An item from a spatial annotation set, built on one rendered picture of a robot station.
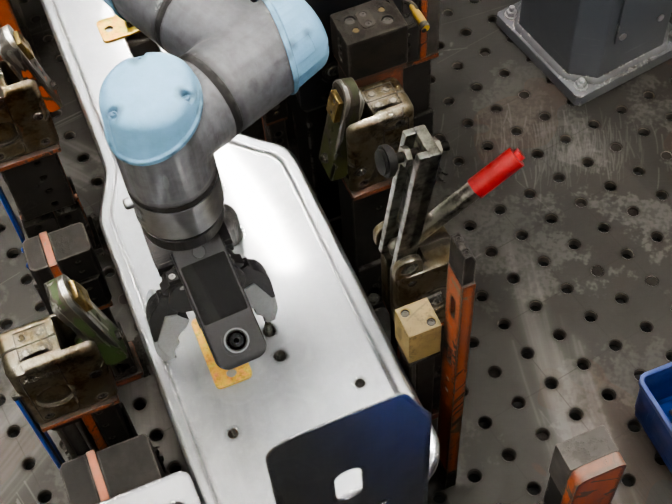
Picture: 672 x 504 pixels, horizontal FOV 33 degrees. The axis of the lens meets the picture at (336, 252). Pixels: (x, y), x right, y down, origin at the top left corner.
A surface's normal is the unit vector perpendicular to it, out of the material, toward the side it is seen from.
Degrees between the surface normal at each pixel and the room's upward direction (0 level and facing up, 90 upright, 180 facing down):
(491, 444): 0
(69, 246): 0
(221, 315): 28
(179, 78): 1
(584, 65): 90
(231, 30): 9
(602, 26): 90
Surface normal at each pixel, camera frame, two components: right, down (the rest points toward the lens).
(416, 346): 0.38, 0.76
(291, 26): 0.33, -0.22
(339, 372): -0.05, -0.55
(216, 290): 0.13, -0.11
